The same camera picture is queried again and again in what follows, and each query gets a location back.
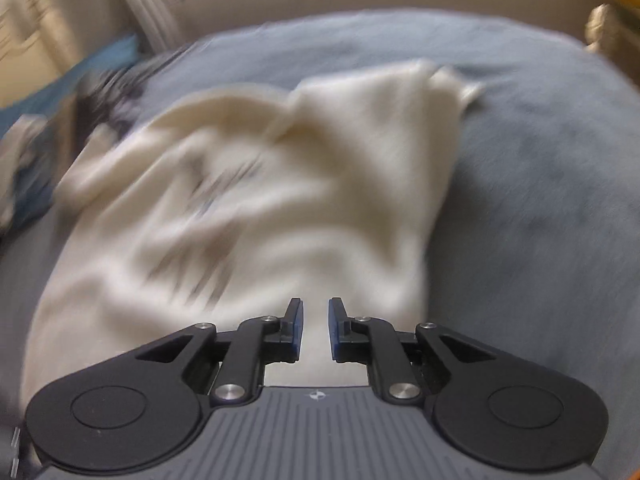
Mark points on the grey curtain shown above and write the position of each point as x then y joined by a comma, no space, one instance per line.
150,5

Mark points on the dark plaid garment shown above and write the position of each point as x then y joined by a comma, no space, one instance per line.
105,95

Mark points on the blue duvet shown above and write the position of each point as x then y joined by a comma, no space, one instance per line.
112,55

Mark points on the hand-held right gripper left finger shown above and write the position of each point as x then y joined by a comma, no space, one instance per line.
298,325

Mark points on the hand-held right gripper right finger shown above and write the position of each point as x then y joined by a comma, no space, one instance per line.
332,330

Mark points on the cream deer sweater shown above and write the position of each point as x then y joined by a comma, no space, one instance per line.
300,185

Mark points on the cream bedpost finial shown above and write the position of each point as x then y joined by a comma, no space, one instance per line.
602,25

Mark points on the grey-blue bed blanket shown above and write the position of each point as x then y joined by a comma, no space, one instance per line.
525,210

